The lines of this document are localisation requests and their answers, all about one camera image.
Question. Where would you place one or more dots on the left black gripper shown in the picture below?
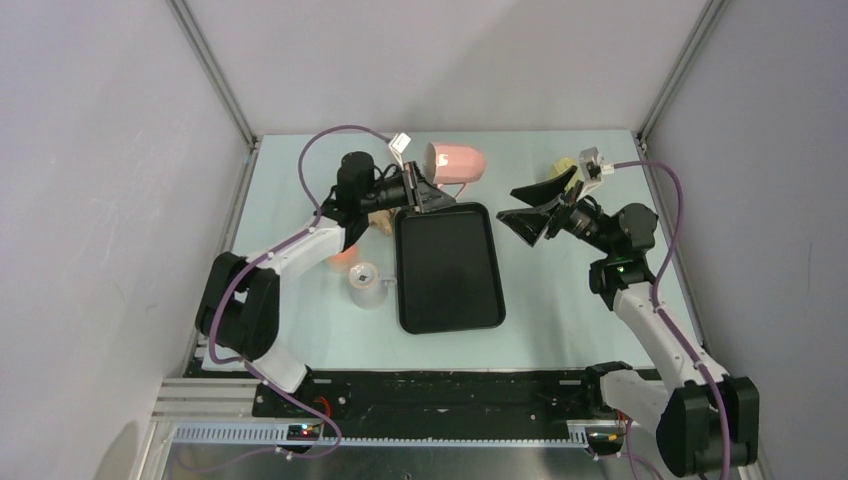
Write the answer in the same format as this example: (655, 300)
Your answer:
(422, 197)

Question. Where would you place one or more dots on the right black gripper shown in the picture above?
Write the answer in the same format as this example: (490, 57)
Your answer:
(530, 223)

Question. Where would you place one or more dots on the pink mug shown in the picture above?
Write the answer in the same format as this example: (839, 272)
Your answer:
(453, 164)

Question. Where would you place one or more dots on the yellow mug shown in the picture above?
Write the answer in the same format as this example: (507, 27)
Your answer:
(560, 166)

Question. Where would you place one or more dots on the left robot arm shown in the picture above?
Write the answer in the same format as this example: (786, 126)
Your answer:
(239, 311)

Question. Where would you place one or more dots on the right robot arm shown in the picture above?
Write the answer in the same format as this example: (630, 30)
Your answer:
(703, 419)

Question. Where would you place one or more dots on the clear glass mug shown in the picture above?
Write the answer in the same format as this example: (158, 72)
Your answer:
(367, 287)

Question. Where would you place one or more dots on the black rectangular tray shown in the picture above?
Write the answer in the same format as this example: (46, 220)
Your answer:
(447, 270)

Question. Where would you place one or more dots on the orange translucent cup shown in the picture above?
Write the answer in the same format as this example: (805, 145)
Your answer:
(343, 261)

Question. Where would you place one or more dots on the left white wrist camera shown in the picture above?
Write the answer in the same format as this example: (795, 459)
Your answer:
(397, 145)

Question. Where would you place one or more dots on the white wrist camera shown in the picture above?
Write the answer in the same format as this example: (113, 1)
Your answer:
(593, 166)
(397, 145)

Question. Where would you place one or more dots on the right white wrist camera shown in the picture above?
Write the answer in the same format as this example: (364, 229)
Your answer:
(593, 166)

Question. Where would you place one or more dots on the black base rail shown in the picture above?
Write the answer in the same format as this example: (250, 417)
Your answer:
(442, 405)

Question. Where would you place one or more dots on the aluminium frame rail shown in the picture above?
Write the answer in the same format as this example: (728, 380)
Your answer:
(231, 400)

